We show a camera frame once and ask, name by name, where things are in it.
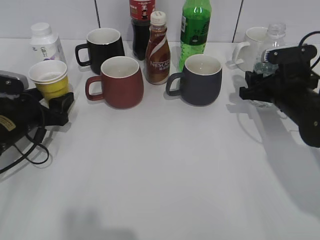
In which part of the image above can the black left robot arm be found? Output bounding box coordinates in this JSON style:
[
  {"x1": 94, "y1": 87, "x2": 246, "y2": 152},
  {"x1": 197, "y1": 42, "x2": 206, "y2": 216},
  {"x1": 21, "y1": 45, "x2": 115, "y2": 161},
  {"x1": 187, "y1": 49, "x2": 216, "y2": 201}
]
[{"x1": 0, "y1": 88, "x2": 74, "y2": 153}]

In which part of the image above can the white ceramic mug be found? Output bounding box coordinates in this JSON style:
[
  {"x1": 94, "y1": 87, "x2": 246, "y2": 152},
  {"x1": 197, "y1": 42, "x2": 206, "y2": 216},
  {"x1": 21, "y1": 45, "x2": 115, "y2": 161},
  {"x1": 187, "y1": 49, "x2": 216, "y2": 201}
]
[{"x1": 226, "y1": 26, "x2": 268, "y2": 72}]

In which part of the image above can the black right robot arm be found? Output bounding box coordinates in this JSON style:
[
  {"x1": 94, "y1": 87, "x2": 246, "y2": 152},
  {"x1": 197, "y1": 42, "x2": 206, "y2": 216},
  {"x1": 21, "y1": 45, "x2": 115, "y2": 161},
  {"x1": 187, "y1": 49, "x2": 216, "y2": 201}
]
[{"x1": 239, "y1": 44, "x2": 320, "y2": 148}]

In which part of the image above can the green soda bottle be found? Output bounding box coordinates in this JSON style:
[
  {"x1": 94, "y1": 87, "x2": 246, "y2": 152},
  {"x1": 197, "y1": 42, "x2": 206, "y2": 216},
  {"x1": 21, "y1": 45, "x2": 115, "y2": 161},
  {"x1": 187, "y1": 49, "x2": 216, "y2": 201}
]
[{"x1": 179, "y1": 0, "x2": 212, "y2": 70}]

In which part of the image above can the yellow paper cup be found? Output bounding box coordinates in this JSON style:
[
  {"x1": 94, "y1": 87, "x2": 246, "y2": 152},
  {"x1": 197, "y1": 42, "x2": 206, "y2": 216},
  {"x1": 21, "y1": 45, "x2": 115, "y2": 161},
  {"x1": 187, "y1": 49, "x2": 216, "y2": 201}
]
[{"x1": 28, "y1": 60, "x2": 69, "y2": 102}]

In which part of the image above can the cola bottle red label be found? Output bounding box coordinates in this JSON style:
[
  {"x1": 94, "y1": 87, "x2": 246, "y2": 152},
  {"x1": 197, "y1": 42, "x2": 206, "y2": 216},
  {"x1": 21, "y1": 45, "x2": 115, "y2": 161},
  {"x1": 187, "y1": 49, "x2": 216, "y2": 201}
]
[{"x1": 129, "y1": 0, "x2": 156, "y2": 61}]

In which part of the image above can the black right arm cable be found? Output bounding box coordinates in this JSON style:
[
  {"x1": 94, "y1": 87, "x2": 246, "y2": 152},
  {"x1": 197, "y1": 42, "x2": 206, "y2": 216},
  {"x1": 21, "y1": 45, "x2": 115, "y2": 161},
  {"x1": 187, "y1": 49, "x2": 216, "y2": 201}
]
[{"x1": 297, "y1": 31, "x2": 320, "y2": 96}]

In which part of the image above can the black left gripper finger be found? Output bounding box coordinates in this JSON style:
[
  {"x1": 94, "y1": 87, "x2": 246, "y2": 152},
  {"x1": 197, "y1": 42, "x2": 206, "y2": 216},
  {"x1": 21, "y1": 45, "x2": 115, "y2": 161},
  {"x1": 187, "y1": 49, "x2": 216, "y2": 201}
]
[
  {"x1": 43, "y1": 92, "x2": 74, "y2": 126},
  {"x1": 24, "y1": 88, "x2": 49, "y2": 109}
]

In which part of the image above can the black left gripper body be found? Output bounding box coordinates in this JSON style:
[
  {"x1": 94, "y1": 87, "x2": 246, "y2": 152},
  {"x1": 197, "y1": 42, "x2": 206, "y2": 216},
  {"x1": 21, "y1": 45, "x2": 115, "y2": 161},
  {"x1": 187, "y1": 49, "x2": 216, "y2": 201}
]
[{"x1": 0, "y1": 91, "x2": 45, "y2": 148}]

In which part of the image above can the red ceramic mug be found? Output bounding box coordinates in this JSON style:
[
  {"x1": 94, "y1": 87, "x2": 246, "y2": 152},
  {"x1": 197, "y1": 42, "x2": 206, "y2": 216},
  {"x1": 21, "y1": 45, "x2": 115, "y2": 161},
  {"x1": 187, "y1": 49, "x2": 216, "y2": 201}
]
[{"x1": 85, "y1": 56, "x2": 144, "y2": 109}]

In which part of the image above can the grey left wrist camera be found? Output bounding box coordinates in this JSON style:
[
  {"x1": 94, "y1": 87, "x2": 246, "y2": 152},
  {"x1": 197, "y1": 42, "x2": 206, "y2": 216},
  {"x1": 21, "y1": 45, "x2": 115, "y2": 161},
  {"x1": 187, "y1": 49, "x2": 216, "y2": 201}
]
[{"x1": 0, "y1": 70, "x2": 29, "y2": 100}]

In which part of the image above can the brown Nescafe coffee bottle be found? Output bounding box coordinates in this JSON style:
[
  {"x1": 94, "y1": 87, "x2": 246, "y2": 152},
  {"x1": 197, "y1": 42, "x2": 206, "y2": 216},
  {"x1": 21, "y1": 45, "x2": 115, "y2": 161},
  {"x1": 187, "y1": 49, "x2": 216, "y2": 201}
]
[{"x1": 145, "y1": 10, "x2": 171, "y2": 85}]

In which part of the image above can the white yogurt carton bottle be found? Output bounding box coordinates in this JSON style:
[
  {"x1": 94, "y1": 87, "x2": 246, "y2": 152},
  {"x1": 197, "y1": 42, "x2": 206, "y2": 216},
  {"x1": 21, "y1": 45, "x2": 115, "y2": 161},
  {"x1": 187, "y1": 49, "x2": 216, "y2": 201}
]
[{"x1": 30, "y1": 22, "x2": 67, "y2": 64}]

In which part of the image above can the black ceramic mug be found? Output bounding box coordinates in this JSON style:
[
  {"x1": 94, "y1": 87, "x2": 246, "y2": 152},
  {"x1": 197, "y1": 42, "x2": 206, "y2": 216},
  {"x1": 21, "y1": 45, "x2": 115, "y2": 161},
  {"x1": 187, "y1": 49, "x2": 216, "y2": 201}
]
[{"x1": 75, "y1": 28, "x2": 125, "y2": 75}]

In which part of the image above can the dark grey ceramic mug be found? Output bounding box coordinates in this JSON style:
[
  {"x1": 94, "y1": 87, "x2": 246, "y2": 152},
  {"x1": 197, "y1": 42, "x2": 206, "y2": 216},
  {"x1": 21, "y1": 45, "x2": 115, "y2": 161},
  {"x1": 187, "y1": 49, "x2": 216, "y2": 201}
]
[{"x1": 165, "y1": 54, "x2": 223, "y2": 107}]

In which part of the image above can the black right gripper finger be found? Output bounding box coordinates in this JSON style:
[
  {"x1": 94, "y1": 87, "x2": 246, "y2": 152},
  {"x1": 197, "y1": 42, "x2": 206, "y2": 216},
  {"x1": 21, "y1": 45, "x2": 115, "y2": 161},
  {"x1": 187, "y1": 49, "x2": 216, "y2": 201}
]
[{"x1": 239, "y1": 71, "x2": 278, "y2": 104}]

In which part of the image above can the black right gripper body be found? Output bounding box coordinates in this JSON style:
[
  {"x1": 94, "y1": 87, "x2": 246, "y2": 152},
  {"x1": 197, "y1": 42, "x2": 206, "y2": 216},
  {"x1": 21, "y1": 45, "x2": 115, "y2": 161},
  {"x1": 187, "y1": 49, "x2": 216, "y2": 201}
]
[{"x1": 261, "y1": 44, "x2": 318, "y2": 110}]

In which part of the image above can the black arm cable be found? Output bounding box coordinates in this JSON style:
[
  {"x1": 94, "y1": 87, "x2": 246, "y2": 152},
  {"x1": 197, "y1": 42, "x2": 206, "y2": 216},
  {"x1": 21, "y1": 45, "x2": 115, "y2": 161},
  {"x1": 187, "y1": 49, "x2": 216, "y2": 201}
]
[
  {"x1": 297, "y1": 31, "x2": 320, "y2": 96},
  {"x1": 0, "y1": 109, "x2": 50, "y2": 175}
]

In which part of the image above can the clear water bottle green label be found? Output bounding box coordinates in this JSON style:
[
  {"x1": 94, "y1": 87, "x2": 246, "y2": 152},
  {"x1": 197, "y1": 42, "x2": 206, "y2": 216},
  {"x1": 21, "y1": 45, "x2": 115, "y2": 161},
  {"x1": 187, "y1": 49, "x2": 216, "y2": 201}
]
[{"x1": 253, "y1": 23, "x2": 286, "y2": 78}]

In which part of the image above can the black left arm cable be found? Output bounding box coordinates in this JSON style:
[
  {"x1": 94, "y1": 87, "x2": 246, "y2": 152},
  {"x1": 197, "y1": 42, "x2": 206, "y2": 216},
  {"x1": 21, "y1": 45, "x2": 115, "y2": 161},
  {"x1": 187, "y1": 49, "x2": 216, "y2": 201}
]
[{"x1": 0, "y1": 109, "x2": 50, "y2": 175}]

